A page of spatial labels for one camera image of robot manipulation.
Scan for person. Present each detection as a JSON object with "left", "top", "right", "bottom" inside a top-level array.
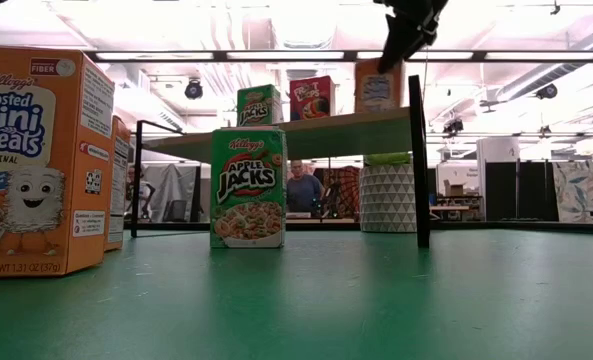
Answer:
[
  {"left": 285, "top": 158, "right": 326, "bottom": 214},
  {"left": 125, "top": 165, "right": 155, "bottom": 222}
]

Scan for orange Frosted Mini Wheats box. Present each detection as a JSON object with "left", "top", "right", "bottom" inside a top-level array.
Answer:
[
  {"left": 0, "top": 44, "right": 116, "bottom": 279},
  {"left": 103, "top": 115, "right": 133, "bottom": 253},
  {"left": 354, "top": 57, "right": 407, "bottom": 114}
]

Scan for green Apple Jacks box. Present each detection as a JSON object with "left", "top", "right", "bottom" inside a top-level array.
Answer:
[
  {"left": 209, "top": 126, "right": 288, "bottom": 250},
  {"left": 236, "top": 83, "right": 285, "bottom": 128}
]

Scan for red Froot Loops box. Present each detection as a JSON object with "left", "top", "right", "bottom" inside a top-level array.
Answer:
[{"left": 289, "top": 74, "right": 337, "bottom": 122}]

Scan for low wooden desk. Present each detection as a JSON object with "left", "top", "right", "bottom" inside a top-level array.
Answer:
[{"left": 428, "top": 203, "right": 477, "bottom": 222}]

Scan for green plant in patterned pot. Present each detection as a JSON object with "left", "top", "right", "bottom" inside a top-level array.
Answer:
[{"left": 359, "top": 151, "right": 418, "bottom": 234}]

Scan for leaf patterned cloth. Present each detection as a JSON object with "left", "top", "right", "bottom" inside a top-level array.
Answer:
[{"left": 551, "top": 160, "right": 593, "bottom": 225}]

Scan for black rig frame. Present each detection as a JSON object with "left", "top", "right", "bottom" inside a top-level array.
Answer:
[{"left": 123, "top": 219, "right": 593, "bottom": 236}]

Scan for cardboard box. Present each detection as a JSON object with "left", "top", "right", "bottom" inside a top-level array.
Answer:
[{"left": 443, "top": 179, "right": 467, "bottom": 198}]

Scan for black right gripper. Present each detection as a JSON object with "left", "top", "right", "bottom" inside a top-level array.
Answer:
[{"left": 373, "top": 0, "right": 450, "bottom": 75}]

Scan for dark office chair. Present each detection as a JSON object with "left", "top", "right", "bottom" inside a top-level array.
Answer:
[{"left": 163, "top": 199, "right": 190, "bottom": 224}]

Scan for black partition panels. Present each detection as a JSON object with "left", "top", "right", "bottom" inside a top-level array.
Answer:
[{"left": 484, "top": 160, "right": 560, "bottom": 222}]

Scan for white pillar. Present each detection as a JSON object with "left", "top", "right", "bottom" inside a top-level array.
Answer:
[{"left": 475, "top": 136, "right": 522, "bottom": 221}]

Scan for orange patterned cloth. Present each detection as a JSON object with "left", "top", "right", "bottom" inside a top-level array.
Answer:
[{"left": 320, "top": 165, "right": 362, "bottom": 221}]

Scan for wooden shelf with black frame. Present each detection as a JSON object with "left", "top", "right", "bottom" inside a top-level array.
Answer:
[{"left": 129, "top": 74, "right": 432, "bottom": 250}]

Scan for grey hanging cloth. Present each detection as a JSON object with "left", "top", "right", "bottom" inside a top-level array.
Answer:
[{"left": 143, "top": 163, "right": 200, "bottom": 224}]

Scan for small black desk robot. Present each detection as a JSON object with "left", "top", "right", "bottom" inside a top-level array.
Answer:
[{"left": 315, "top": 182, "right": 342, "bottom": 219}]

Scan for green table mat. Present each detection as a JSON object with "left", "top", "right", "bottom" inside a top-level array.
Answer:
[{"left": 0, "top": 227, "right": 593, "bottom": 360}]

